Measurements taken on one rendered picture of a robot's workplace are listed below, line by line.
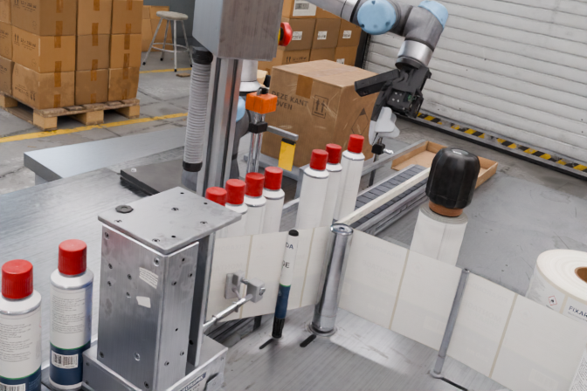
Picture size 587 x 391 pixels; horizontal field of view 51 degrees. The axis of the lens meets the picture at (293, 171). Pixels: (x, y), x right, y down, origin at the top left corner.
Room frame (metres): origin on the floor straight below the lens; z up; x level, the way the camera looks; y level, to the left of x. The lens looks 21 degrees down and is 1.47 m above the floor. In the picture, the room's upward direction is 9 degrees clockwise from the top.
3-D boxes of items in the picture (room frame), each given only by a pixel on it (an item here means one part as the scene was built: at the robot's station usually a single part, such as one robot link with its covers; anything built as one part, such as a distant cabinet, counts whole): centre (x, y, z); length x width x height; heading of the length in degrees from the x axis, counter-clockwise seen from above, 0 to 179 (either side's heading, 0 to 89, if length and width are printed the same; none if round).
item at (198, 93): (0.99, 0.17, 1.18); 0.04 x 0.04 x 0.21
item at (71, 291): (0.66, 0.25, 0.98); 0.05 x 0.05 x 0.20
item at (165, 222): (0.66, 0.14, 1.14); 0.14 x 0.11 x 0.01; 150
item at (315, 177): (1.16, -0.05, 0.98); 0.05 x 0.05 x 0.20
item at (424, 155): (1.94, -0.50, 0.85); 0.30 x 0.26 x 0.04; 150
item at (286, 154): (1.09, 0.02, 1.09); 0.03 x 0.01 x 0.06; 60
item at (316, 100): (1.83, -0.07, 0.99); 0.30 x 0.24 x 0.27; 149
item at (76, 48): (4.59, 1.97, 0.45); 1.20 x 0.84 x 0.89; 54
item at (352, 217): (1.31, -0.17, 0.91); 1.07 x 0.01 x 0.02; 150
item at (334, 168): (1.22, -0.08, 0.98); 0.05 x 0.05 x 0.20
